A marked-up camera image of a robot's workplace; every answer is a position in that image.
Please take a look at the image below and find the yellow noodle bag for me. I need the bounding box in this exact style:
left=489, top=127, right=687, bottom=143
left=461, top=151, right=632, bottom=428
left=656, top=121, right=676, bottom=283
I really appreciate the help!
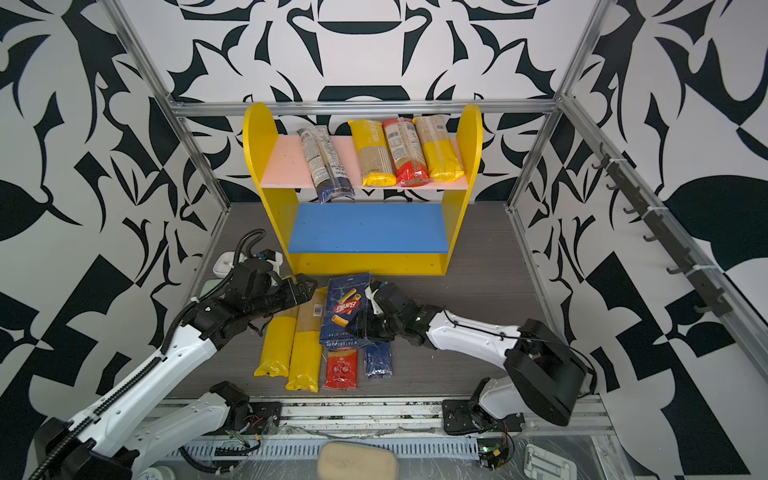
left=348, top=119, right=397, bottom=187

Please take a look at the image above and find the blue Barilla spaghetti bag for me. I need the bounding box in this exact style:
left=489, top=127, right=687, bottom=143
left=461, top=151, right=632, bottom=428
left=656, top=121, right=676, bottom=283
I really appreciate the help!
left=323, top=344, right=395, bottom=391

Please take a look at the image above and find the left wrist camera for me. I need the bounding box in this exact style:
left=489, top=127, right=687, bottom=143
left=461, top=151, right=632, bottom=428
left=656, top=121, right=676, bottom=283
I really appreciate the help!
left=256, top=249, right=284, bottom=275

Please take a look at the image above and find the clear navy spaghetti bag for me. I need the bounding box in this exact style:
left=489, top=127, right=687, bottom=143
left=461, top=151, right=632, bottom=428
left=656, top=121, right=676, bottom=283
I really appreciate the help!
left=298, top=126, right=355, bottom=204

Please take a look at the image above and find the yellow pasta bag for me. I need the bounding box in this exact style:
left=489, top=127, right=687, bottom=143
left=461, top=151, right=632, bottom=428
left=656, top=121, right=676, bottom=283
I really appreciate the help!
left=285, top=287, right=327, bottom=393
left=254, top=307, right=298, bottom=377

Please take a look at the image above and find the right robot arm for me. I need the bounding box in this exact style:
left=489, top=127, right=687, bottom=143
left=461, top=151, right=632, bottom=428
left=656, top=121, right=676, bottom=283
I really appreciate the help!
left=357, top=281, right=596, bottom=434

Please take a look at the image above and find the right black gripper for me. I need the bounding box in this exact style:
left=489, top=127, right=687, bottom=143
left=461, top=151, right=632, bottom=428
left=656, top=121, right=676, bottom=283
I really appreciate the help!
left=345, top=308, right=408, bottom=341

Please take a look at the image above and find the blue Barilla pasta box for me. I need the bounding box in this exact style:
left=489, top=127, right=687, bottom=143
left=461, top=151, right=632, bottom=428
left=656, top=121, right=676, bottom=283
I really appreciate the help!
left=319, top=272, right=373, bottom=351

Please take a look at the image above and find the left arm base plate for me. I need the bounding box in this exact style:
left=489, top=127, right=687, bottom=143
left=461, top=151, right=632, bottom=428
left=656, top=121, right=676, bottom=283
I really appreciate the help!
left=224, top=401, right=282, bottom=435

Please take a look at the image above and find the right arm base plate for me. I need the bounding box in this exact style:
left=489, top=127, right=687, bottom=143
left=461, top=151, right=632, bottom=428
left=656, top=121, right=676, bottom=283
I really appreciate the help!
left=441, top=400, right=525, bottom=436

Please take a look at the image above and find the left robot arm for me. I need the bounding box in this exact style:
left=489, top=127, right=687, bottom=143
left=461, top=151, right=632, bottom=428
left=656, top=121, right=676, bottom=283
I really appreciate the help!
left=30, top=258, right=318, bottom=479

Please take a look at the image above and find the beige sponge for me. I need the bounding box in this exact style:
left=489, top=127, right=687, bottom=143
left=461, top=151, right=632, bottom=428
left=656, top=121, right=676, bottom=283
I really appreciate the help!
left=317, top=442, right=399, bottom=480

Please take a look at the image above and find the yellow pasta bag far left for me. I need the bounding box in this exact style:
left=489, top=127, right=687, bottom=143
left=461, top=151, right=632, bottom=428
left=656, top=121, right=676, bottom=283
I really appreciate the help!
left=254, top=307, right=298, bottom=377

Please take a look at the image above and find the red end spaghetti bag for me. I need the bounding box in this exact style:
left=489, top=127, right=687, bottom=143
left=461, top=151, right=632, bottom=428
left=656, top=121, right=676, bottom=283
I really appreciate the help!
left=382, top=117, right=431, bottom=187

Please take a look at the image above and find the yellow shelf unit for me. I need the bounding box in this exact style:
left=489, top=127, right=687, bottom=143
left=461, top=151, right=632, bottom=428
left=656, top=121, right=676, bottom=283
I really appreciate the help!
left=243, top=103, right=484, bottom=276

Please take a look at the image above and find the yellow end spaghetti bag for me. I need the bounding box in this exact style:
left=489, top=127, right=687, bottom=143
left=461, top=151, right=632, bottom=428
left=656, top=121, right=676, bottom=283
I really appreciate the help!
left=413, top=115, right=465, bottom=183

